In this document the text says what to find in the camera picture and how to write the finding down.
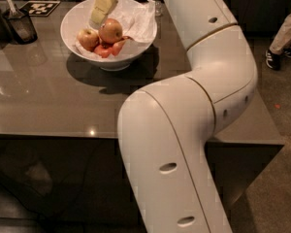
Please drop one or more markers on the small clear glass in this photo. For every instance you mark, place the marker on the small clear glass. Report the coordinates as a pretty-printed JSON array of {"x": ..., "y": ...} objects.
[{"x": 158, "y": 8}]

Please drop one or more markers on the white utensil handle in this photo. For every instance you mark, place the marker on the white utensil handle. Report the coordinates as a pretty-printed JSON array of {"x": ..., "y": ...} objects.
[{"x": 13, "y": 10}]

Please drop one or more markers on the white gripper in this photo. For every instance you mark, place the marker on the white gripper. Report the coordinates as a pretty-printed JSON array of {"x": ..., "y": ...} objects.
[{"x": 104, "y": 4}]

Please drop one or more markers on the large top apple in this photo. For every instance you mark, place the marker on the large top apple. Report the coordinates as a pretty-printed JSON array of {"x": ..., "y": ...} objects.
[{"x": 110, "y": 31}]

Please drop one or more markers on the red bottom apple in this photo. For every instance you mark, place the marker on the red bottom apple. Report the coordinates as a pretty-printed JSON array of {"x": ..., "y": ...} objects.
[{"x": 103, "y": 51}]

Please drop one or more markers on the white paper towel liner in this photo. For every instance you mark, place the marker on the white paper towel liner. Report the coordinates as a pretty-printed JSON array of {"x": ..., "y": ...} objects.
[{"x": 137, "y": 21}]

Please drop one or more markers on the black white fiducial marker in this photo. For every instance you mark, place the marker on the black white fiducial marker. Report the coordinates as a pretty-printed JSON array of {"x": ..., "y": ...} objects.
[{"x": 40, "y": 8}]

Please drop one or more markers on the black white sneaker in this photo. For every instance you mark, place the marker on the black white sneaker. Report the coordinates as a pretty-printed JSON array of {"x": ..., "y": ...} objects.
[{"x": 272, "y": 60}]

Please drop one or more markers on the black mesh container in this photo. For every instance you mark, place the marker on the black mesh container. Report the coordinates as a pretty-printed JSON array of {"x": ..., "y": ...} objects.
[{"x": 21, "y": 26}]

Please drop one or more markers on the white ceramic bowl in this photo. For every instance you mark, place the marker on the white ceramic bowl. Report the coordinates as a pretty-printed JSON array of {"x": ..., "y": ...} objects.
[{"x": 77, "y": 19}]

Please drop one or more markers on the red apple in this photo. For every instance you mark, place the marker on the red apple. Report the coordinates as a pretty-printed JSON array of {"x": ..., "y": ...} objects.
[
  {"x": 103, "y": 51},
  {"x": 117, "y": 47}
]

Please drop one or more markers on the person leg beige trousers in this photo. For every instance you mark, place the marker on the person leg beige trousers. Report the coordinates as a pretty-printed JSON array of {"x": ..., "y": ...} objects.
[{"x": 282, "y": 38}]

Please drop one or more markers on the red right apple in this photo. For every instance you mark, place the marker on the red right apple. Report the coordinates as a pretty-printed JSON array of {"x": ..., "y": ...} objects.
[{"x": 117, "y": 47}]

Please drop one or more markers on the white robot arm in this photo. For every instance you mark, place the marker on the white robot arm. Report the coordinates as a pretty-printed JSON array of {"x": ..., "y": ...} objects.
[{"x": 163, "y": 127}]

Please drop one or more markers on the yellow-red left apple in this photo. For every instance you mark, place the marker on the yellow-red left apple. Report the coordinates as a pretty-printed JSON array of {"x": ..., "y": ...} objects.
[{"x": 88, "y": 39}]

